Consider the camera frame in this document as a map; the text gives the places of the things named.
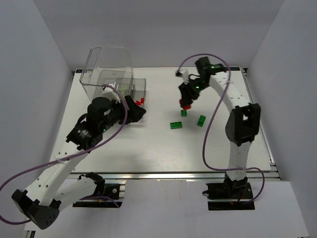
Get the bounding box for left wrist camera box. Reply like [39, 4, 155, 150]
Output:
[102, 87, 121, 103]

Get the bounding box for dark green square lego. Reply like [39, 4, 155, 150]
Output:
[181, 110, 187, 117]

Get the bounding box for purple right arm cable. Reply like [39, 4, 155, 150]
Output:
[177, 53, 265, 205]

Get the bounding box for clear plastic containers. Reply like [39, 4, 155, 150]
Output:
[79, 46, 147, 127]

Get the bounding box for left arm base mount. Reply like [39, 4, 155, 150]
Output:
[72, 172, 125, 208]

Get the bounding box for dark green stepped lego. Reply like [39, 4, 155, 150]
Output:
[197, 115, 206, 127]

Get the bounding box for blue table label sticker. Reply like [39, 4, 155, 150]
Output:
[230, 67, 240, 71]

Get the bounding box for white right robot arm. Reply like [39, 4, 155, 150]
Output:
[175, 54, 261, 182]

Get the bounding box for red lego brick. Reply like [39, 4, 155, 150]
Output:
[136, 98, 144, 106]

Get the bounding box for dark green rectangular lego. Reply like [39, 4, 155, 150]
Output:
[170, 121, 183, 129]

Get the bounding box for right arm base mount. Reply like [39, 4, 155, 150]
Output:
[202, 182, 255, 211]

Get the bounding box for small red sloped lego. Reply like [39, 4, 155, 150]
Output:
[182, 105, 191, 110]

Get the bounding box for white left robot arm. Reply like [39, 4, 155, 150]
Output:
[11, 95, 146, 230]

